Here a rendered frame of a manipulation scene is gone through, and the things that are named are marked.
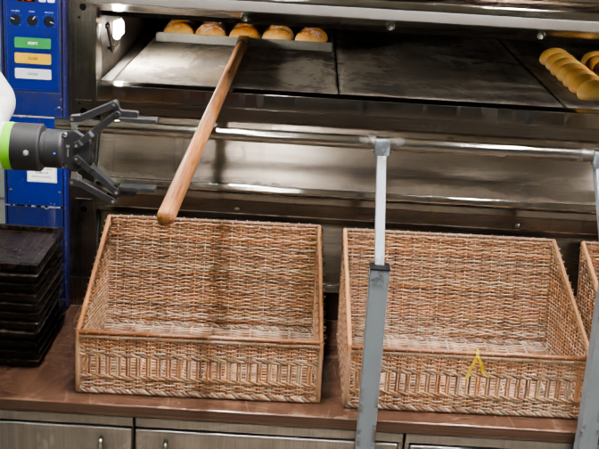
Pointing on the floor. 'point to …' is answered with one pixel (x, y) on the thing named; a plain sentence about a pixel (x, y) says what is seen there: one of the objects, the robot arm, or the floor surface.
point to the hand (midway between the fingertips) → (150, 154)
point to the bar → (369, 405)
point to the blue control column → (27, 193)
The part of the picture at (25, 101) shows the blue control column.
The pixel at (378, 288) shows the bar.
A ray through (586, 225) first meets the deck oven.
